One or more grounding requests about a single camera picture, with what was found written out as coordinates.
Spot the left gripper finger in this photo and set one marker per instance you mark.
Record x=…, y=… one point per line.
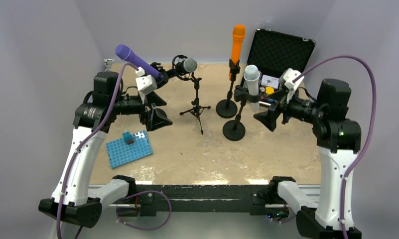
x=154, y=98
x=156, y=118

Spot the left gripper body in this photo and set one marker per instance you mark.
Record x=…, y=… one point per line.
x=143, y=110

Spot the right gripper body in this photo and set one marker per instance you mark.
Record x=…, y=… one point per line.
x=283, y=106

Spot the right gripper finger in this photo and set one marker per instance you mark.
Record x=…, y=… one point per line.
x=279, y=94
x=269, y=118

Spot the white microphone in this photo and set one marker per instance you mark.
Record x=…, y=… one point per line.
x=251, y=77

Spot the white mic clamp stand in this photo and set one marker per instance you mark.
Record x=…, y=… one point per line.
x=234, y=130

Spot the orange mic round stand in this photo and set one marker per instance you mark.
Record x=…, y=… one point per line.
x=227, y=108

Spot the orange microphone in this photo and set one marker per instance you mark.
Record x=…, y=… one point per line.
x=238, y=36

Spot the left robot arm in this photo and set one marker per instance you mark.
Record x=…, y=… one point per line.
x=72, y=202

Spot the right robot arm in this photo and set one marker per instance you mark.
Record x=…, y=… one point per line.
x=339, y=141

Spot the purple mic black stand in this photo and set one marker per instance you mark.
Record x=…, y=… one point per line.
x=165, y=75

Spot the black tripod stand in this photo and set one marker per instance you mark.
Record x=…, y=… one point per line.
x=196, y=109

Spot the black silver microphone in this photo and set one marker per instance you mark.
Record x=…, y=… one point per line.
x=183, y=67

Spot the purple microphone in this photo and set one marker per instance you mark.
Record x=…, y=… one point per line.
x=127, y=54

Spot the yellow dealer chip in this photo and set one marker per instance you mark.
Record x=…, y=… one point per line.
x=269, y=90

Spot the white playing card box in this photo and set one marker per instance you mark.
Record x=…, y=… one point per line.
x=270, y=81

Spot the teal lego brick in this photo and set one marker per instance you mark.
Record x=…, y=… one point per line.
x=128, y=138

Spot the black poker chip case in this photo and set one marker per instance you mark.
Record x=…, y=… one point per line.
x=274, y=52

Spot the blue lego baseplate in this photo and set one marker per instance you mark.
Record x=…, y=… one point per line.
x=121, y=154

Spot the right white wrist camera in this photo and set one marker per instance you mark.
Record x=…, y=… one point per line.
x=291, y=79

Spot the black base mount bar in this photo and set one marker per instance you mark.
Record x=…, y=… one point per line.
x=256, y=200

